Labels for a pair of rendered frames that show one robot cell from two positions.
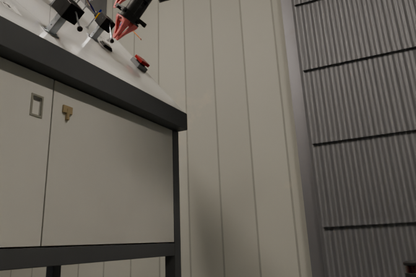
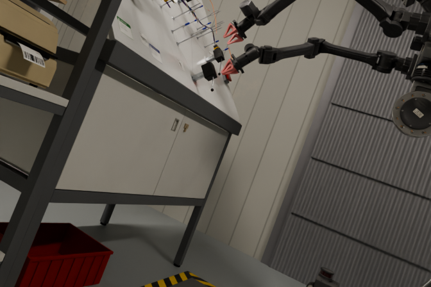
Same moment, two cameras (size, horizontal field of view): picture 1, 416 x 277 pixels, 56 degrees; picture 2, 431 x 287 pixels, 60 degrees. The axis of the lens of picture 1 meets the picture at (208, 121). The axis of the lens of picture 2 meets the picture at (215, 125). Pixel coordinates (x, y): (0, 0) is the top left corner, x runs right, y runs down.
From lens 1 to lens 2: 0.83 m
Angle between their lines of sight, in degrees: 14
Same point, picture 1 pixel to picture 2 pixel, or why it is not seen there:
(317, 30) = (356, 78)
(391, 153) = (358, 188)
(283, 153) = (288, 152)
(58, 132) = (178, 138)
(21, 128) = (165, 138)
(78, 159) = (181, 152)
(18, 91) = (170, 118)
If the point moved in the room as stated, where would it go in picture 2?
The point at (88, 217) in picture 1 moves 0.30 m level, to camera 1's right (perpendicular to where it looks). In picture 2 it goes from (174, 182) to (235, 206)
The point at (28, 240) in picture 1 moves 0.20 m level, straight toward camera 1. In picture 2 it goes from (149, 192) to (165, 206)
